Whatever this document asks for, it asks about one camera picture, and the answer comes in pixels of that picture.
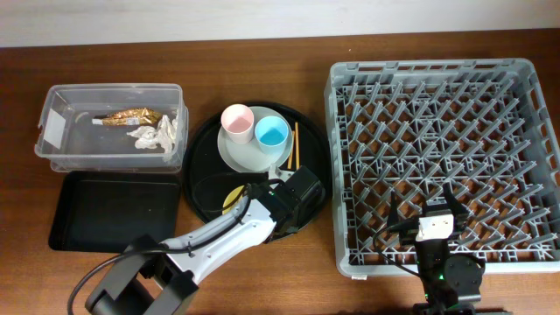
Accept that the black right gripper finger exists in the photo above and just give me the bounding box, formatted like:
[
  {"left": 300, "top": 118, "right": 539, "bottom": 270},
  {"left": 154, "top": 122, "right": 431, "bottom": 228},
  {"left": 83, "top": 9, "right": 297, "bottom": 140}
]
[
  {"left": 443, "top": 183, "right": 468, "bottom": 232},
  {"left": 387, "top": 191, "right": 399, "bottom": 228}
]

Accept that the yellow bowl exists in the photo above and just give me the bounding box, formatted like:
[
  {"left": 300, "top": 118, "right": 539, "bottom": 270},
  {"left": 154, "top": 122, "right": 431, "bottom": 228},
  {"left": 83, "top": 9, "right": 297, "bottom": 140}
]
[{"left": 222, "top": 185, "right": 245, "bottom": 214}]

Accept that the white tissue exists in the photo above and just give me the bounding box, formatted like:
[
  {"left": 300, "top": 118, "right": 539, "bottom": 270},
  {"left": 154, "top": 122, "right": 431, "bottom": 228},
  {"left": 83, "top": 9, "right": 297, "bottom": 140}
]
[{"left": 127, "top": 115, "right": 178, "bottom": 154}]

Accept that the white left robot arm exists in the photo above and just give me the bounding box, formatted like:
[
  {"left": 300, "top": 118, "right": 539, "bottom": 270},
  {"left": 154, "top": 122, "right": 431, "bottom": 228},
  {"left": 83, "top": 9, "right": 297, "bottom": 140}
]
[{"left": 85, "top": 166, "right": 326, "bottom": 314}]

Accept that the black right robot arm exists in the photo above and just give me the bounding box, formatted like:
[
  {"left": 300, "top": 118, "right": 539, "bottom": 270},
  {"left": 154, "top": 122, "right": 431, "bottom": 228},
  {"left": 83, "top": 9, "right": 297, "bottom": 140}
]
[{"left": 388, "top": 184, "right": 486, "bottom": 314}]

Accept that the grey plastic dishwasher rack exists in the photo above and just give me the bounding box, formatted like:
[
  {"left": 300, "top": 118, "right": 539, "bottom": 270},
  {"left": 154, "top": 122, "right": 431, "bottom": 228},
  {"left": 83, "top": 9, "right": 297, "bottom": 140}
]
[{"left": 325, "top": 59, "right": 559, "bottom": 279}]

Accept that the clear plastic waste bin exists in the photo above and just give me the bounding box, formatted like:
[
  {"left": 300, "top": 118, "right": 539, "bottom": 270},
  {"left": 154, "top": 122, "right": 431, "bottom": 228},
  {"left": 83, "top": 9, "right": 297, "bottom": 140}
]
[{"left": 34, "top": 83, "right": 189, "bottom": 173}]

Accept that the left wooden chopstick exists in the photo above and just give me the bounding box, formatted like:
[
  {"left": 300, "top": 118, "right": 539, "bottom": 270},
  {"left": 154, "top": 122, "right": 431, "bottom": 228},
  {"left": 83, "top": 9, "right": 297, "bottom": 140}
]
[{"left": 287, "top": 130, "right": 296, "bottom": 170}]

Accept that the wooden chopstick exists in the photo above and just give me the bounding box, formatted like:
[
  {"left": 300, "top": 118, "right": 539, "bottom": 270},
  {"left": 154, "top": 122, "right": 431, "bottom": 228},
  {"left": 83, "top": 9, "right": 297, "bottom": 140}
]
[
  {"left": 287, "top": 130, "right": 296, "bottom": 170},
  {"left": 295, "top": 122, "right": 300, "bottom": 170}
]

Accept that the right wooden chopstick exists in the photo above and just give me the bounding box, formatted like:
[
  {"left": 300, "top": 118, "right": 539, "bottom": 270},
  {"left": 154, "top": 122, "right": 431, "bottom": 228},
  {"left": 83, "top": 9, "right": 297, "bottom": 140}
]
[{"left": 295, "top": 122, "right": 300, "bottom": 170}]

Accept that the grey round plate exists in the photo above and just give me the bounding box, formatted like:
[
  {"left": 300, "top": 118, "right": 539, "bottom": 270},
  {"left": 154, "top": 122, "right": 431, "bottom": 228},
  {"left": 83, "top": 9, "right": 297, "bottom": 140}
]
[{"left": 217, "top": 106, "right": 291, "bottom": 172}]

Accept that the light blue cup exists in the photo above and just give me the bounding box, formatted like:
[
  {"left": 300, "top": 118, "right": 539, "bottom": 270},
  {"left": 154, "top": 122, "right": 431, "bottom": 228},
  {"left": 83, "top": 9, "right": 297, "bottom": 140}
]
[{"left": 255, "top": 115, "right": 291, "bottom": 155}]

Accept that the black round tray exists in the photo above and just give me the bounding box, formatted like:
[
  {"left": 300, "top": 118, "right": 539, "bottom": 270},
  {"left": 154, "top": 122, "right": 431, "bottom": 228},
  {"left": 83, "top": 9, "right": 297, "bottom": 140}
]
[{"left": 182, "top": 101, "right": 333, "bottom": 223}]

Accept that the pink cup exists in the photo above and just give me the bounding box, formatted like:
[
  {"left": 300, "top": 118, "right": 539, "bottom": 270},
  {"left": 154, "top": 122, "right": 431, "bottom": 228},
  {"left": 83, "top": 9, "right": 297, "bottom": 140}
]
[{"left": 220, "top": 104, "right": 255, "bottom": 144}]

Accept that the gold foil wrapper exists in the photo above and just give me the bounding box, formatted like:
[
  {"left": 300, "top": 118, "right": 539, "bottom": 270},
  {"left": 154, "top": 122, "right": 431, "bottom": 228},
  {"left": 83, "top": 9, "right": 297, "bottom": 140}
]
[{"left": 92, "top": 108, "right": 163, "bottom": 126}]

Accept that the black rectangular tray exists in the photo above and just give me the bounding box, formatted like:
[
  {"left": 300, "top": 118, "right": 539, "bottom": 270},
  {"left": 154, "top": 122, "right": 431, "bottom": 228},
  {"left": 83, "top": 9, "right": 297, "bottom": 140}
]
[{"left": 48, "top": 171, "right": 181, "bottom": 253}]

